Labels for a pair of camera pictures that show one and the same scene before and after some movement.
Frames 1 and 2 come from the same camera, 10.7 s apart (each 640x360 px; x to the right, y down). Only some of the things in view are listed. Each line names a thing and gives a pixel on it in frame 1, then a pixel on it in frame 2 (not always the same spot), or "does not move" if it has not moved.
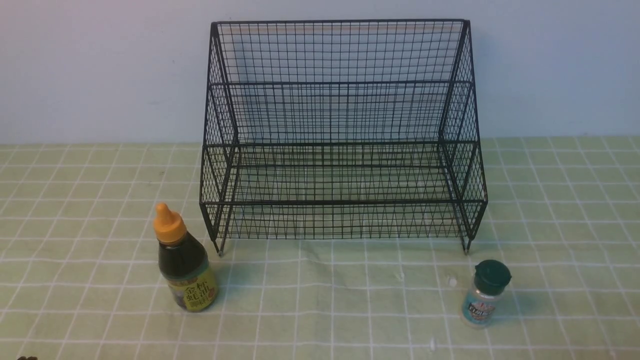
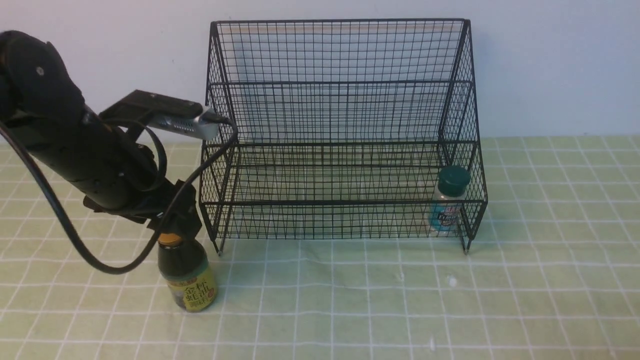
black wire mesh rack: [341, 129] does not move
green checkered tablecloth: [80, 262] does not move
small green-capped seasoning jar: [480, 304] to [445, 211]
